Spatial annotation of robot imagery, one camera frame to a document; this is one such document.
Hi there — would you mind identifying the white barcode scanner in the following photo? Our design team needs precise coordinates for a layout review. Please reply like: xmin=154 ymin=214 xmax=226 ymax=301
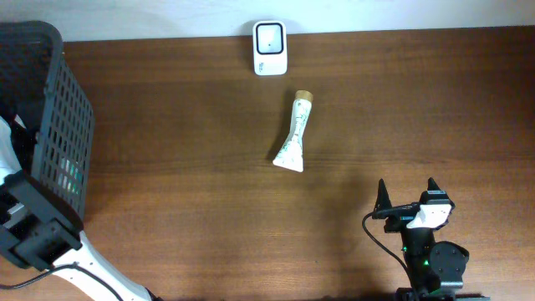
xmin=252 ymin=20 xmax=288 ymax=76

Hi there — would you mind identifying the white bamboo print tube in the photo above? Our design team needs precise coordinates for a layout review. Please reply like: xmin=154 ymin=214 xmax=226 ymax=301
xmin=273 ymin=90 xmax=313 ymax=172

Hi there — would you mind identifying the dark grey plastic basket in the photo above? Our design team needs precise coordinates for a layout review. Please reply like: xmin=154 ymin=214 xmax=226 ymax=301
xmin=1 ymin=21 xmax=95 ymax=217

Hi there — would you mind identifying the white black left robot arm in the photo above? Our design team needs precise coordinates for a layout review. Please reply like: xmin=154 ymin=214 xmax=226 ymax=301
xmin=1 ymin=113 xmax=157 ymax=300

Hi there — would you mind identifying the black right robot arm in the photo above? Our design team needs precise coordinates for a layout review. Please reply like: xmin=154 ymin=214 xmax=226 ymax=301
xmin=362 ymin=178 xmax=488 ymax=301

